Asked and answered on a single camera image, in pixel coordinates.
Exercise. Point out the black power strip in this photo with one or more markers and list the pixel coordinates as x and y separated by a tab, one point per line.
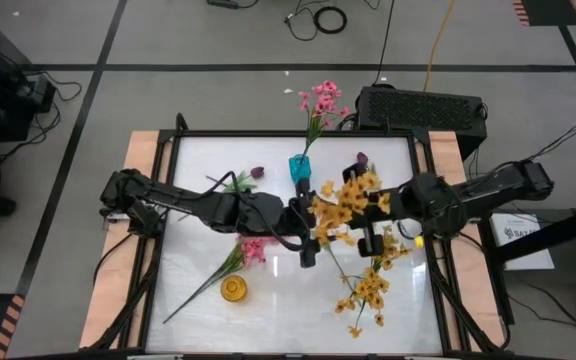
223	3

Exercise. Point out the blue glass vase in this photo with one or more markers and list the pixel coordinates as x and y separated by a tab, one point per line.
299	167

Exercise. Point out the white paper sign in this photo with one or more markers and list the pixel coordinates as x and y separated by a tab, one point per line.
528	250

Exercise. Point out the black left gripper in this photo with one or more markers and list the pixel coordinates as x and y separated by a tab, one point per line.
310	255

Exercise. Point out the black metal table frame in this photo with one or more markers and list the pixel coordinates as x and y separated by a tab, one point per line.
208	133

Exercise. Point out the amber textured glass vase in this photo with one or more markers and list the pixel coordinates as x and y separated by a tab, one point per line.
233	288

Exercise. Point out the yellow artificial flower spray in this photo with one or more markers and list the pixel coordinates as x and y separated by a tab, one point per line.
370	290
348	200
390	245

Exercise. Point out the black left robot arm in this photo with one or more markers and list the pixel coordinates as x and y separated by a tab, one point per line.
193	200

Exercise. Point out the black computer case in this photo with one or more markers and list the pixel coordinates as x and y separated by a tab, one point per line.
418	112

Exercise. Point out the black stand beam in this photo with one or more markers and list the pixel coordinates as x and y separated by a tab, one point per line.
558	232

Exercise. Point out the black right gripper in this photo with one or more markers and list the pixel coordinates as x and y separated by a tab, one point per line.
370	246

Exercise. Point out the yellow tape tag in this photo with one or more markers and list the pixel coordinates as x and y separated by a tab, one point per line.
419	242

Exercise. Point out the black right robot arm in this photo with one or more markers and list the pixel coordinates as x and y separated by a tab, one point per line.
493	192

